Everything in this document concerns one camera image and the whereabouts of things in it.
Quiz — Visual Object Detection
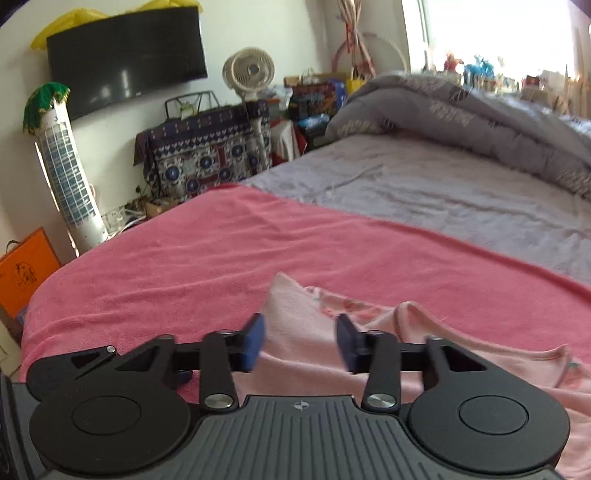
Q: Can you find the purple bed sheet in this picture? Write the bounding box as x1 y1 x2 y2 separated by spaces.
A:
240 131 591 282

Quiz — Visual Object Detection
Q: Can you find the tied pink floral curtain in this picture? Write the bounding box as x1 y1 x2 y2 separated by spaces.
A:
337 0 376 80

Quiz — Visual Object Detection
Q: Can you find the red draped side table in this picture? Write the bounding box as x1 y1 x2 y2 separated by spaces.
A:
270 120 301 163

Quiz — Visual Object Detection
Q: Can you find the black wire rack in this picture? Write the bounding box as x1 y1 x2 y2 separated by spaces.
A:
165 91 221 121

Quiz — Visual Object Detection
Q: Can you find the pink towel blanket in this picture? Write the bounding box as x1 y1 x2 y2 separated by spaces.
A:
21 182 591 402

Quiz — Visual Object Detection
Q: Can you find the white tower fan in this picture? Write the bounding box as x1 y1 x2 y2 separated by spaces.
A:
34 106 110 254

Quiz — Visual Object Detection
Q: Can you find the patterned cloth covered cabinet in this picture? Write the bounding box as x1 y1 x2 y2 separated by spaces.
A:
134 104 273 200

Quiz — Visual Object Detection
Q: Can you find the pink strawberry print pajama top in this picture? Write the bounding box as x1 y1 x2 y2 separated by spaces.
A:
231 271 591 480

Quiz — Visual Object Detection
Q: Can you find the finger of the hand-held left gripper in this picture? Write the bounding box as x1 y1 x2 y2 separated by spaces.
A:
27 345 117 403

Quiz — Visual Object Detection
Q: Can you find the blue plush toy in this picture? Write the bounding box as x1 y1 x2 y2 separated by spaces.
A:
464 55 496 82

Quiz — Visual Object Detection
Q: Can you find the black wall television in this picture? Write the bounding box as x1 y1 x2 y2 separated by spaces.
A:
46 7 208 121

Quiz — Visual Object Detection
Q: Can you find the pink hula hoop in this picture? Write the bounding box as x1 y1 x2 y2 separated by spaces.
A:
330 31 410 75

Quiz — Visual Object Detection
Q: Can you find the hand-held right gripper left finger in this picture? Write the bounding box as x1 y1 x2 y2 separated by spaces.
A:
115 314 266 411

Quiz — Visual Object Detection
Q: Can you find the colourful toy box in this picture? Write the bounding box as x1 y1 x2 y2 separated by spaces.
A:
288 80 348 121

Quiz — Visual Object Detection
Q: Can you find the grey floral quilt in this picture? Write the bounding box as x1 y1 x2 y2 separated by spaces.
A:
325 71 591 199

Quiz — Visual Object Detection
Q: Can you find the white standing fan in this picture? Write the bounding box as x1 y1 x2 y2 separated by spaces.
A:
223 46 276 172

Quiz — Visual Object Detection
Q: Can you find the green fringed cover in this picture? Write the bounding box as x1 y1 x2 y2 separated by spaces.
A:
23 82 71 137

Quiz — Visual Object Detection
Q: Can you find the orange paper bag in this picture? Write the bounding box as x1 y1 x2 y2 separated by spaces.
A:
0 226 63 343

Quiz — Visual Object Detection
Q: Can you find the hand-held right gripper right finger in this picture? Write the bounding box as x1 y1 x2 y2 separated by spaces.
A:
336 314 488 411

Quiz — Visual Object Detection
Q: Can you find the yellow plastic cover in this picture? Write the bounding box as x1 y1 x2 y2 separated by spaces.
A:
30 0 204 51

